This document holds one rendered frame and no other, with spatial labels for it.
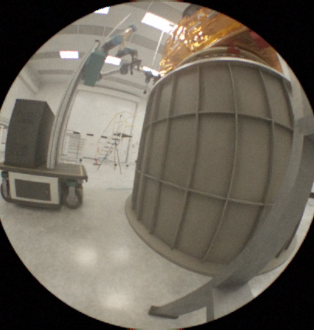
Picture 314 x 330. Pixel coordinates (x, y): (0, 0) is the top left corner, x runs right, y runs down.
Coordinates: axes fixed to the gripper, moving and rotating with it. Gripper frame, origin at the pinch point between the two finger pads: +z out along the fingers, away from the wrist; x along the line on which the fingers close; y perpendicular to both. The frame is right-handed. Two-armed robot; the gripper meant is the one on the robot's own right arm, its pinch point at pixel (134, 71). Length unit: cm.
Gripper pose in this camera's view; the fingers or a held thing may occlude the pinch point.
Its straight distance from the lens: 143.8
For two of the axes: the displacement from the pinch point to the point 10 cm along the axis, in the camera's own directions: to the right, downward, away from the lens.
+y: -7.2, 3.1, -6.2
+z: 0.5, 9.1, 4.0
